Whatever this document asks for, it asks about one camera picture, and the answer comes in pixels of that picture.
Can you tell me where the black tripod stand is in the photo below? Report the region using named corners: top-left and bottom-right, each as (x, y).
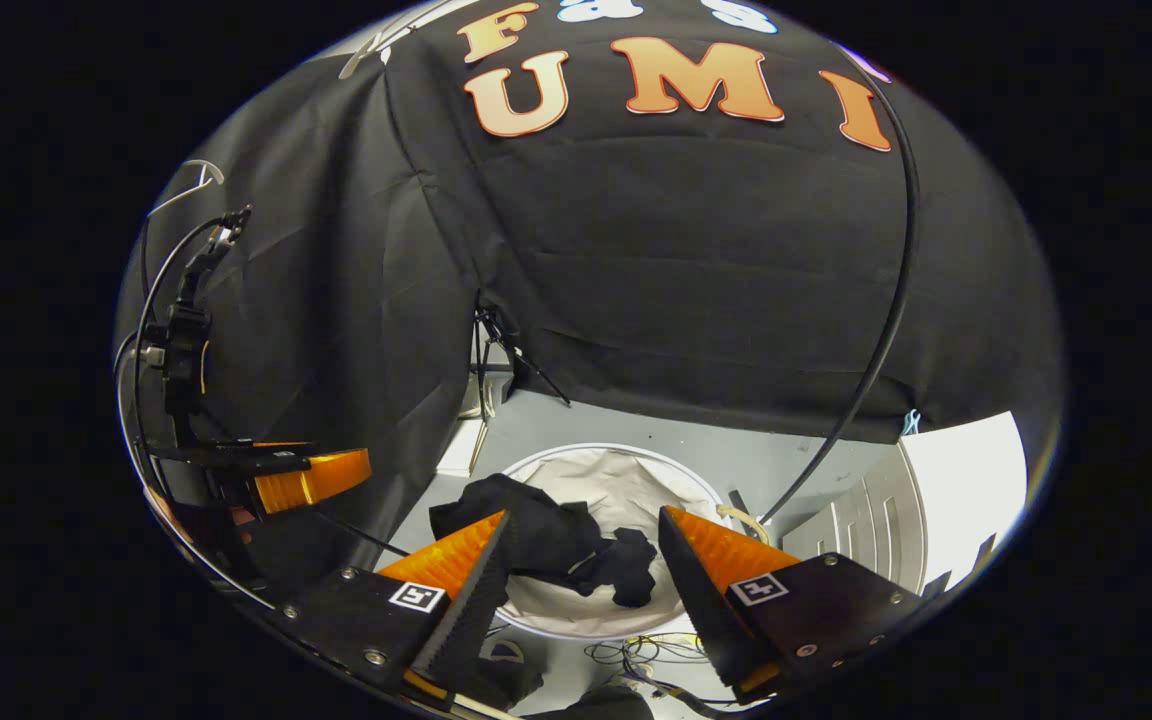
top-left (471, 305), bottom-right (572, 421)

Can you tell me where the tangle of floor cables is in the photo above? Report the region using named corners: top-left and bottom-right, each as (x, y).
top-left (584, 630), bottom-right (737, 706)

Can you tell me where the black backdrop cloth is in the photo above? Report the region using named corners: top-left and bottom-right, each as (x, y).
top-left (114, 0), bottom-right (1067, 591)

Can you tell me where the beige cord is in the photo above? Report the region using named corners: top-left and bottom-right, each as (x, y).
top-left (716, 505), bottom-right (772, 546)

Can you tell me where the white laundry hamper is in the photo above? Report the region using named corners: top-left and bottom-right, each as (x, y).
top-left (491, 443), bottom-right (737, 641)

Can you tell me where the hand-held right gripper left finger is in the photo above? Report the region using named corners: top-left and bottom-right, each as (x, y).
top-left (271, 508), bottom-right (517, 703)

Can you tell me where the empty white clothes hanger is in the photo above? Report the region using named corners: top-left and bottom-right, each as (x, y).
top-left (146, 160), bottom-right (227, 218)

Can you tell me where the black clothes rail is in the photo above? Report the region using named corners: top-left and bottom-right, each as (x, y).
top-left (756, 55), bottom-right (922, 528)

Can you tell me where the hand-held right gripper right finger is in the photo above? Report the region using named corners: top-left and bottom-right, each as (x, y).
top-left (658, 505), bottom-right (927, 703)

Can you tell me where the black ribbed jacket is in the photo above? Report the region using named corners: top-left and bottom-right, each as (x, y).
top-left (429, 473), bottom-right (657, 609)

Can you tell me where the dark cloth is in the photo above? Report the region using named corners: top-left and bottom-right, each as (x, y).
top-left (476, 640), bottom-right (657, 720)

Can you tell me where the white cabinet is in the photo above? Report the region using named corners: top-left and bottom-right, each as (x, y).
top-left (786, 410), bottom-right (1029, 601)

